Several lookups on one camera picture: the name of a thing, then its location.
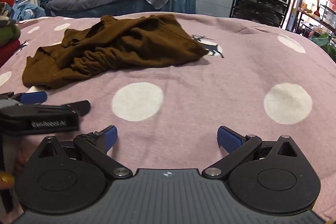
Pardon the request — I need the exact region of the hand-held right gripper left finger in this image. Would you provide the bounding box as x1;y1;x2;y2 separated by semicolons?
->
32;125;133;179

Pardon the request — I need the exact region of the black metal rack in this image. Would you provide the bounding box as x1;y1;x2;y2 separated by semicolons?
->
230;0;292;28

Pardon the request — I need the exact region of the patterned folded cloth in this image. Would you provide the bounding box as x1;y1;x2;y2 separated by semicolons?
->
0;2;17;28

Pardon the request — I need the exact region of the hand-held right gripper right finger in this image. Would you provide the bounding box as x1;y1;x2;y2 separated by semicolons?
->
202;126;303;178

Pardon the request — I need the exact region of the pink polka-dot blanket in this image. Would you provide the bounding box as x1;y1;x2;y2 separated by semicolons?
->
0;12;336;222

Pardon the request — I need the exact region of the brown knit garment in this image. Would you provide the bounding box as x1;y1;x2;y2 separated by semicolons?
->
22;14;209;90

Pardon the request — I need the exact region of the green potted plant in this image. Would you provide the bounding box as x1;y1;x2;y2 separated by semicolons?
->
309;32;336;58

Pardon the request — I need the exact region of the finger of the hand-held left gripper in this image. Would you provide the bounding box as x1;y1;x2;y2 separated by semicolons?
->
39;100;91;117
0;91;48;105

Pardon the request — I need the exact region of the green folded cloth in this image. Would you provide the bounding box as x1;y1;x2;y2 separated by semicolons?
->
0;25;21;47

